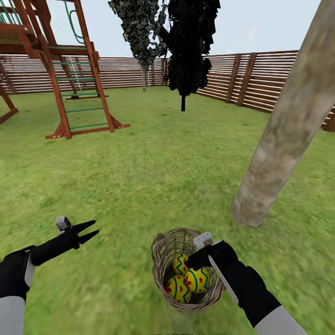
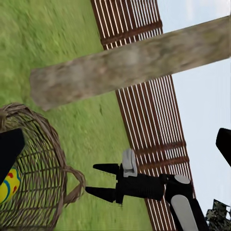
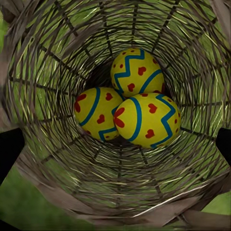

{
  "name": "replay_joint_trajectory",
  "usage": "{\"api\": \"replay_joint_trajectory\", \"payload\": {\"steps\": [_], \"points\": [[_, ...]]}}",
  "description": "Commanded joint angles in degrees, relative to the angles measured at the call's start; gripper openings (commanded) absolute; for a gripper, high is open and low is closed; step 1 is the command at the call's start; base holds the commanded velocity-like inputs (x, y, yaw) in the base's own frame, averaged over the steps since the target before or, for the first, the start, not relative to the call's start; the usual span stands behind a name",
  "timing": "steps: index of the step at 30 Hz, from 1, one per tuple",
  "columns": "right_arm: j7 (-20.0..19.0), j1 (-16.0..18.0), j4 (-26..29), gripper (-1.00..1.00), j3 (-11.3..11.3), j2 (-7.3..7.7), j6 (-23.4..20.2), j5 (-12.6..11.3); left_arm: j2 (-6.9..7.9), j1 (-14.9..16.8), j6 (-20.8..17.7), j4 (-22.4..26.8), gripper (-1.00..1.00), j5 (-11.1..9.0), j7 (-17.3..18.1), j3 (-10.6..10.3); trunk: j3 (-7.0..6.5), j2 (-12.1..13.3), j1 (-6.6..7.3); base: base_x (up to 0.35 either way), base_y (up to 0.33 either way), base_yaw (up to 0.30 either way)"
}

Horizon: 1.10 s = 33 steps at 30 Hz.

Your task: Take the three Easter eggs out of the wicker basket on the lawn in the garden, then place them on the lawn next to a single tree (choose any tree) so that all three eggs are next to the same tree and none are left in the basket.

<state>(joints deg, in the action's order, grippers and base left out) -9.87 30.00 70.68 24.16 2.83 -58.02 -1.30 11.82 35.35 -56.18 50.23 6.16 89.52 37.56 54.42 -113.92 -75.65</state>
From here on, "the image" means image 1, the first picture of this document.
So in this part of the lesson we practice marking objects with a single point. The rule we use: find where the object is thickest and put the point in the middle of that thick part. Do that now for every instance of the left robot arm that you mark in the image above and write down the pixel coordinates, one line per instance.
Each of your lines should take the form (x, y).
(17, 269)

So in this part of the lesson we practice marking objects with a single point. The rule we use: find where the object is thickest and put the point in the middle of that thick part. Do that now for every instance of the wicker basket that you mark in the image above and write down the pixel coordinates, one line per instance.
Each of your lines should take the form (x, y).
(161, 270)

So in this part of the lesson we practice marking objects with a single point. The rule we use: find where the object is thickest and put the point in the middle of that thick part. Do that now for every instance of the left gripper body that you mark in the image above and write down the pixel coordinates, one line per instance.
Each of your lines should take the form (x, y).
(61, 244)

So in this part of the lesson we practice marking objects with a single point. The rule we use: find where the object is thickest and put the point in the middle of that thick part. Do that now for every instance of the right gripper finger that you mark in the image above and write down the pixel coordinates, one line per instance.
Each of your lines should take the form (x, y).
(187, 263)

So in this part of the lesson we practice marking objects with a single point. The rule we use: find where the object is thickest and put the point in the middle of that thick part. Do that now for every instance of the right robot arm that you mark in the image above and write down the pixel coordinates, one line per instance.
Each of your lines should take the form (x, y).
(264, 312)

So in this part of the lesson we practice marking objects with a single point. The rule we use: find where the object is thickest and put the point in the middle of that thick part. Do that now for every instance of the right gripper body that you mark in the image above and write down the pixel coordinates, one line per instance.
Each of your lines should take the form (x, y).
(197, 259)

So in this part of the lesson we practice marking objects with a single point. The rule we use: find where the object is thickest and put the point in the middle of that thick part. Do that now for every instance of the easter egg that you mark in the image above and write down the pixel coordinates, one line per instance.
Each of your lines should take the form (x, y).
(197, 281)
(178, 265)
(177, 289)

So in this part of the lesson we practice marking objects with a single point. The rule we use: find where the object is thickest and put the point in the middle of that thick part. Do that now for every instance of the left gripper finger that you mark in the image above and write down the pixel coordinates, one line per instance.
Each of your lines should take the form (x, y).
(86, 237)
(76, 229)

